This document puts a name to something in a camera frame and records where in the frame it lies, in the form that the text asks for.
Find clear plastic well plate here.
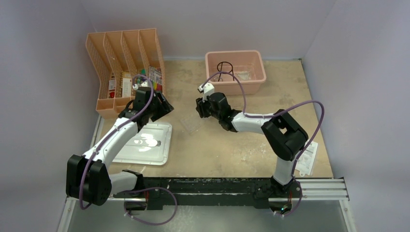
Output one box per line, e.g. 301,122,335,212
180,114,205,134

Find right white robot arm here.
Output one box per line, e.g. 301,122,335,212
195,92,308,197

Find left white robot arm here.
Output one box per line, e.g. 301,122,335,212
66,87,174,206

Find colourful items in organizer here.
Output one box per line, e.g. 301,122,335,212
139,66,163,92

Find pink plastic bin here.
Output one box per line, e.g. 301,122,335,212
205,50,266,95

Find white red box in organizer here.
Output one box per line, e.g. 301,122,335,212
107,72,133,99

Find peach slotted file organizer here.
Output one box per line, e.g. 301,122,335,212
86,29,166,119

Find white instruction sheet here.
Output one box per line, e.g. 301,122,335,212
295,142,319,177

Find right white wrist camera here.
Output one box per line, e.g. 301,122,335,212
198,83,215,102

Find black wire tripod stand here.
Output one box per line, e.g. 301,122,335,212
214,61,234,82

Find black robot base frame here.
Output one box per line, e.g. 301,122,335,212
114,177,303,213

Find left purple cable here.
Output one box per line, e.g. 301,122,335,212
78,74,178,226

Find aluminium rail frame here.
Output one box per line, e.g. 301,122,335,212
58,115,350,232

